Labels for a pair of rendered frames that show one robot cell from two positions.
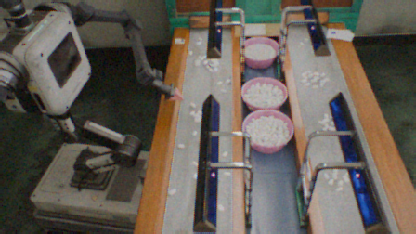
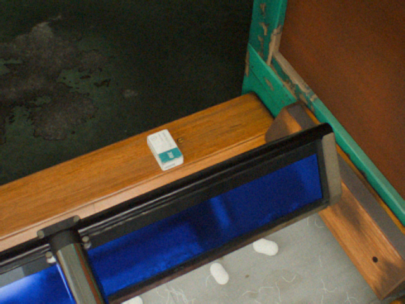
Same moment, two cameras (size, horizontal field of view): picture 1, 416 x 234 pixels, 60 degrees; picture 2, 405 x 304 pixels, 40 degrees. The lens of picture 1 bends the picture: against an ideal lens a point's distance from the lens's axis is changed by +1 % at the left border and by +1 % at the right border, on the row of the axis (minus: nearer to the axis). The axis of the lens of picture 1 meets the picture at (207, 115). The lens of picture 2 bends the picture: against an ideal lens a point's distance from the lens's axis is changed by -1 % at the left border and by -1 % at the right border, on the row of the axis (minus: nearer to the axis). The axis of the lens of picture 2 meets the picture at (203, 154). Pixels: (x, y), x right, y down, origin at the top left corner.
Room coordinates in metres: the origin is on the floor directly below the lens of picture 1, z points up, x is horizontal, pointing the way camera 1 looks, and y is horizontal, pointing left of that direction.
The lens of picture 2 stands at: (1.87, -0.31, 1.47)
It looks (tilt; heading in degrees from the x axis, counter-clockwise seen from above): 54 degrees down; 54
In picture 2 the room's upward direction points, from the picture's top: 3 degrees clockwise
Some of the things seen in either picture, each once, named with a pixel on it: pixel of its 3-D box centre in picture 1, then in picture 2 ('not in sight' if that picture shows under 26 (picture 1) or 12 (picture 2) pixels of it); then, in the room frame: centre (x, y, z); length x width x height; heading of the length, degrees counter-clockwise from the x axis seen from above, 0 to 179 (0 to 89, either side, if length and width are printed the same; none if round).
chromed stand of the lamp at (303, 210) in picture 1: (326, 181); not in sight; (0.81, -0.47, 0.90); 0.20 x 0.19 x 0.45; 174
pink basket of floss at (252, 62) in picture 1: (259, 54); not in sight; (1.97, -0.39, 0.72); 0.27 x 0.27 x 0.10
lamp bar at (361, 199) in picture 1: (356, 153); not in sight; (0.81, -0.55, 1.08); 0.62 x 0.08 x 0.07; 174
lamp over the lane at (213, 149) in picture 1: (208, 153); not in sight; (0.87, 0.01, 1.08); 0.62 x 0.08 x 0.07; 174
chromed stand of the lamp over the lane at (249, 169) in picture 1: (229, 180); not in sight; (0.85, -0.07, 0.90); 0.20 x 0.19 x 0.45; 174
